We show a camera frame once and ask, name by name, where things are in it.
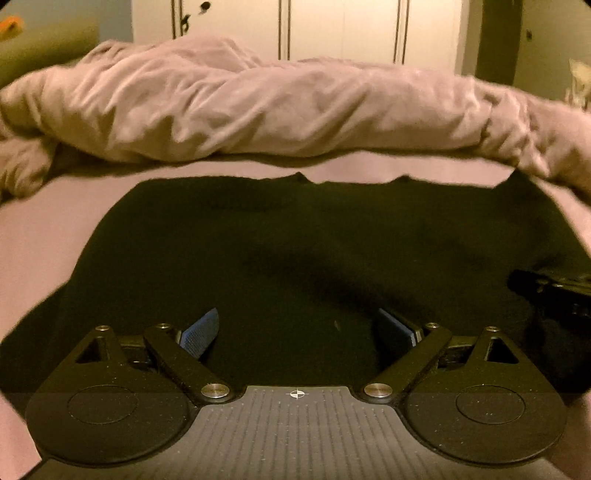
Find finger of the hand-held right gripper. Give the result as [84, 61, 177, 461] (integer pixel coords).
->
[507, 270, 557, 300]

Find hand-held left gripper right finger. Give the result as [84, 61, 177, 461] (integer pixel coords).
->
[362, 308, 522, 405]

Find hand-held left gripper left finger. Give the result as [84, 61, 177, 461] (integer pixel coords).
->
[73, 308, 234, 407]

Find black knit sweater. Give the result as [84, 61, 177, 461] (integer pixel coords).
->
[0, 171, 591, 398]

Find wrapped flower bouquet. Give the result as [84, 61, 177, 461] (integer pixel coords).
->
[566, 59, 591, 112]

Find purple crumpled duvet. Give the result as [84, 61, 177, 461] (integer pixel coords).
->
[0, 36, 591, 205]

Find white wardrobe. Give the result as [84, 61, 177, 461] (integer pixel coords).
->
[131, 0, 463, 77]

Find olive green headboard cushion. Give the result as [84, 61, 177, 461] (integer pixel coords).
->
[0, 18, 102, 88]

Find orange plush toy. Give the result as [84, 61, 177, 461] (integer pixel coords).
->
[0, 16, 25, 41]

